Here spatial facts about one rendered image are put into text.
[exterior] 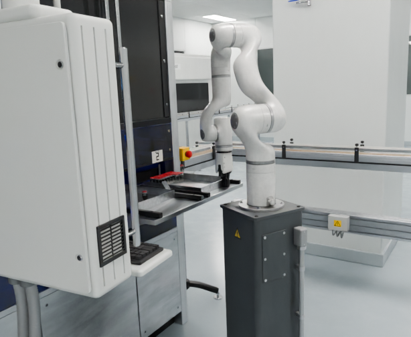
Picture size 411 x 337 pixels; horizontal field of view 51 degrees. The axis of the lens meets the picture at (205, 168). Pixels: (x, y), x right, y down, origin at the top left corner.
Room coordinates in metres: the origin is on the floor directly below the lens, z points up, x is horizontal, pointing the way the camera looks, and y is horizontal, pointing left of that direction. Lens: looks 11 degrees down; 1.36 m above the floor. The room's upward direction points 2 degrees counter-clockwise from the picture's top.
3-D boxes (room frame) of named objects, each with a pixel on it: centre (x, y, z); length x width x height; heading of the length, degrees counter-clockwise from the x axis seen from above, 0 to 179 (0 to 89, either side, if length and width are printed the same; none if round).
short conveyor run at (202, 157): (2.73, 0.09, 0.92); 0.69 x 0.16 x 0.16; 147
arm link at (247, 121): (1.74, -0.20, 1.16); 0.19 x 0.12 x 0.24; 115
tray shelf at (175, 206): (1.96, 0.20, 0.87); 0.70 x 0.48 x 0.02; 147
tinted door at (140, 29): (2.13, 0.30, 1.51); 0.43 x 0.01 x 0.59; 147
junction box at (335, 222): (2.56, -0.81, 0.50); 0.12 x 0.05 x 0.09; 57
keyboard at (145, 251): (1.45, 0.37, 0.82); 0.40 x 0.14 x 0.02; 63
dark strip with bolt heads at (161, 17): (2.28, 0.19, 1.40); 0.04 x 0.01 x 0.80; 147
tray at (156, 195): (1.85, 0.36, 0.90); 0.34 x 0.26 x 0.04; 57
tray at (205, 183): (2.09, 0.09, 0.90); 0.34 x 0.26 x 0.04; 57
